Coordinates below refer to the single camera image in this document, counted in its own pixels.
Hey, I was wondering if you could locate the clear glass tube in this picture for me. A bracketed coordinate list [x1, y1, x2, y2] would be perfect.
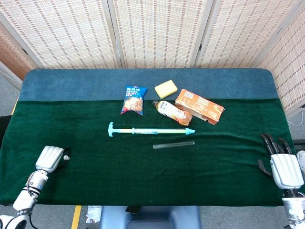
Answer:
[152, 141, 195, 150]

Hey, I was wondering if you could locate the white shoe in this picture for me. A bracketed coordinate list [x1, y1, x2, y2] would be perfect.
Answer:
[296, 150, 305, 172]

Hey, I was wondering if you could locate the orange drink bottle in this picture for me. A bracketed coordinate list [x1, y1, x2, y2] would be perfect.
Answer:
[152, 100, 193, 126]

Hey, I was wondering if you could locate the blue snack chip bag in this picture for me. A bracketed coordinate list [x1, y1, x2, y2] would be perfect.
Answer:
[120, 85, 148, 116]

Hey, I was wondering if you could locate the cyan green toy water pump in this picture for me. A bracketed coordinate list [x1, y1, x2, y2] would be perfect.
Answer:
[108, 122, 196, 138]

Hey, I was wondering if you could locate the white cable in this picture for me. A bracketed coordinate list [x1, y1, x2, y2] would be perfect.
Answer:
[285, 108, 305, 126]

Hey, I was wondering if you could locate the green velvet table cloth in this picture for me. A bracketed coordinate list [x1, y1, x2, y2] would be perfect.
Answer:
[0, 98, 301, 207]

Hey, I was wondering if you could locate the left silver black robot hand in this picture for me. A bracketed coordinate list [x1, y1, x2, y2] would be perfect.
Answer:
[35, 146, 71, 174]

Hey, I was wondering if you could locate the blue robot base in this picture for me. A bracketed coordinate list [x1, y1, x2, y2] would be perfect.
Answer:
[99, 205, 203, 229]

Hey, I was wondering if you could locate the orange carton box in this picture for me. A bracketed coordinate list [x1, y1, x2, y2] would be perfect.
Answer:
[174, 89, 225, 125]

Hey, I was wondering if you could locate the white crumpled paper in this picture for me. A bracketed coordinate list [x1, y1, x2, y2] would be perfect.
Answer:
[85, 206, 102, 224]

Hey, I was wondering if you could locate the blue table cloth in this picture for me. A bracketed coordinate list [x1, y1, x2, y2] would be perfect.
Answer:
[18, 68, 279, 102]

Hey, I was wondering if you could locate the yellow sponge block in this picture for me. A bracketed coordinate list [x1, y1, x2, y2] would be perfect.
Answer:
[154, 80, 179, 100]

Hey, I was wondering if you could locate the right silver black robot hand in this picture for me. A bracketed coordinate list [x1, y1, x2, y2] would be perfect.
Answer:
[257, 133, 305, 190]

